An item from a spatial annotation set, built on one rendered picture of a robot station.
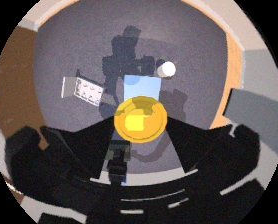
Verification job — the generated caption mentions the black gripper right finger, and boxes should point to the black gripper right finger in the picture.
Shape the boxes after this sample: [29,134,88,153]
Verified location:
[164,117,232,173]

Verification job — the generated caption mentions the light blue flat mat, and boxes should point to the light blue flat mat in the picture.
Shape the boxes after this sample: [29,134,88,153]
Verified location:
[123,75,162,100]

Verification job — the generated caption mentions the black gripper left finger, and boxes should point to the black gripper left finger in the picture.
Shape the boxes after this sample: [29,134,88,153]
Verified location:
[39,116,115,180]

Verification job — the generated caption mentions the yellow plate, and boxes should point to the yellow plate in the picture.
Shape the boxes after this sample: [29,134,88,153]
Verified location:
[115,95,167,143]

